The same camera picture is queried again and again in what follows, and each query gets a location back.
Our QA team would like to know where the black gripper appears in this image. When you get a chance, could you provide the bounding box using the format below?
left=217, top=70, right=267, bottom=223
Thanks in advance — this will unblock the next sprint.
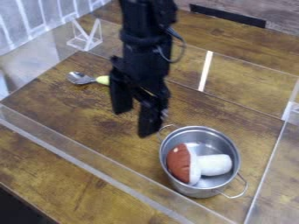
left=109, top=55, right=170, bottom=138

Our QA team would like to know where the black wall strip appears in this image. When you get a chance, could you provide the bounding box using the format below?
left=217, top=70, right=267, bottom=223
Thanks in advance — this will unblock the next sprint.
left=189, top=3, right=267, bottom=28

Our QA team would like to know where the spoon with yellow handle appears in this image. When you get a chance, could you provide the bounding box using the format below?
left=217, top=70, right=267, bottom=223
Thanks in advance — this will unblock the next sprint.
left=66, top=72, right=109, bottom=86

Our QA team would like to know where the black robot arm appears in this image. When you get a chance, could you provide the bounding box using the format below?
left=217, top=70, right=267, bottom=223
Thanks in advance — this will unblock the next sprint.
left=109, top=0, right=176, bottom=137

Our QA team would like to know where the clear acrylic triangle stand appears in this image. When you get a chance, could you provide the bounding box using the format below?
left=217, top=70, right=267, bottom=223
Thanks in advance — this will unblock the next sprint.
left=66, top=19, right=102, bottom=52

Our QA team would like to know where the red and white plush mushroom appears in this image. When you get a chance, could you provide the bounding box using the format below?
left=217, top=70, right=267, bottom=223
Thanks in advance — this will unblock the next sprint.
left=165, top=143, right=232, bottom=186

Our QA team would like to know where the silver pot with handles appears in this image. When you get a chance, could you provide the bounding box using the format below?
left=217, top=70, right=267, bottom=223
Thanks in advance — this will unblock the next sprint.
left=157, top=126, right=248, bottom=200

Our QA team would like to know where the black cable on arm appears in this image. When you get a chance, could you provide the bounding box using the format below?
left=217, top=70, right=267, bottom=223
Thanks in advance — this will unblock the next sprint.
left=153, top=24, right=188, bottom=64

